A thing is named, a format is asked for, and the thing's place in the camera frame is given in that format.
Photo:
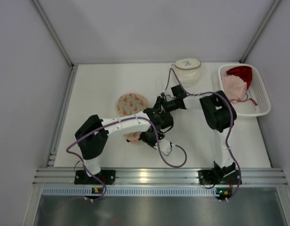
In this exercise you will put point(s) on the white slotted cable duct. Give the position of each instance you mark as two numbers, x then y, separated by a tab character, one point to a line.
135	191

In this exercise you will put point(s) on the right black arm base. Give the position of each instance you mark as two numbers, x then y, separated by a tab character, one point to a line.
211	177

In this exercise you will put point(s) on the aluminium mounting rail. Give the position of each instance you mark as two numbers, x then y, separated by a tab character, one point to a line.
260	177

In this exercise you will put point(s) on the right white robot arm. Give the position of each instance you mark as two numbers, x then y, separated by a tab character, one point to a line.
219	115

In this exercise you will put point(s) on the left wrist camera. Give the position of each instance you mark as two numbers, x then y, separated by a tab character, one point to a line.
166	146

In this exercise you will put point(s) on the pink garment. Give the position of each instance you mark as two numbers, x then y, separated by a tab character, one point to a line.
234	88

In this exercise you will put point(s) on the white plastic laundry basket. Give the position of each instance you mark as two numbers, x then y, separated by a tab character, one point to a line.
256	101

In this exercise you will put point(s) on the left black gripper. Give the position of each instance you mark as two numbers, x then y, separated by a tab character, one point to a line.
147	137

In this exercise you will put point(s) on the red garment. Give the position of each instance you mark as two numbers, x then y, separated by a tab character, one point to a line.
244	72

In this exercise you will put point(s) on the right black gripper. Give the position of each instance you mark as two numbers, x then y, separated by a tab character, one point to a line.
157	105

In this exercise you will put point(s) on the pink floral laundry bag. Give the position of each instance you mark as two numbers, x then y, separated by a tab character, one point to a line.
131	103

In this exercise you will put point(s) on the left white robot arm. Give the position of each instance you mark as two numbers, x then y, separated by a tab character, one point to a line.
94	133

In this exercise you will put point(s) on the white round mesh laundry bag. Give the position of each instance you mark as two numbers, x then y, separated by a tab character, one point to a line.
188	71

